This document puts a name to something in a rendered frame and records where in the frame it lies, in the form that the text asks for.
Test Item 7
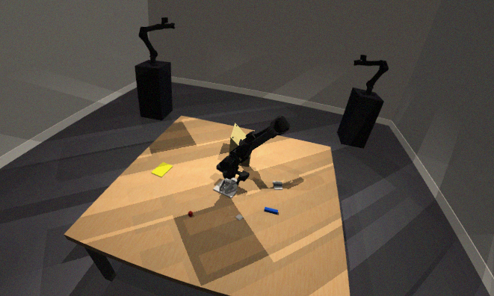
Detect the dark blue rectangular bar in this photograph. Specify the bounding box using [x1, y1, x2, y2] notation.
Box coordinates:
[265, 207, 278, 215]

